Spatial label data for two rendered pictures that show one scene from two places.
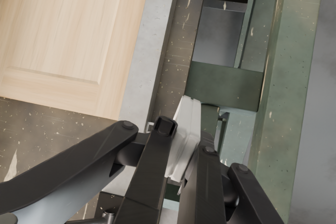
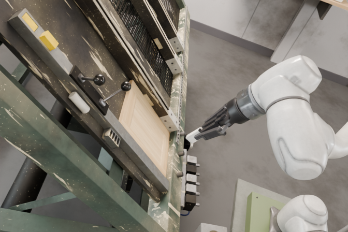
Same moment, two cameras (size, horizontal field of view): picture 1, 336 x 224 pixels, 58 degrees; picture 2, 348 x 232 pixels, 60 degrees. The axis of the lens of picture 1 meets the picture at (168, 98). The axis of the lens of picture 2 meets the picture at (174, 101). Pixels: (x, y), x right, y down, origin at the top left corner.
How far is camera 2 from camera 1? 0.92 m
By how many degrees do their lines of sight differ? 58
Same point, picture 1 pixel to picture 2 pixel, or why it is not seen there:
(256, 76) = not seen: hidden behind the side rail
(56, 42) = (140, 118)
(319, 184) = not seen: outside the picture
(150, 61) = (137, 150)
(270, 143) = (114, 185)
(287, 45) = (138, 209)
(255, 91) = not seen: hidden behind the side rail
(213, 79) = (116, 178)
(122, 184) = (107, 116)
